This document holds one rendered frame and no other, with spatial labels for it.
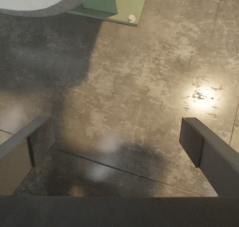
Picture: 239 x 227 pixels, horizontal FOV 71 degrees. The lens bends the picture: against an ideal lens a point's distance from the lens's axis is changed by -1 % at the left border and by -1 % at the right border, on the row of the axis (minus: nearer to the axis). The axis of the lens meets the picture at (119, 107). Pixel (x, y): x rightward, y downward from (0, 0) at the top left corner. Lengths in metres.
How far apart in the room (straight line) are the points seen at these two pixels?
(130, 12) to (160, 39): 0.20
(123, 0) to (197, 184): 0.90
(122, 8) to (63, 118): 0.59
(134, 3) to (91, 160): 0.76
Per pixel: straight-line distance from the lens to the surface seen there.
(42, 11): 0.73
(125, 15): 0.91
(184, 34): 0.90
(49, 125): 0.16
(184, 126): 0.16
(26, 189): 0.98
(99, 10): 0.95
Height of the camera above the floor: 0.77
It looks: 81 degrees down
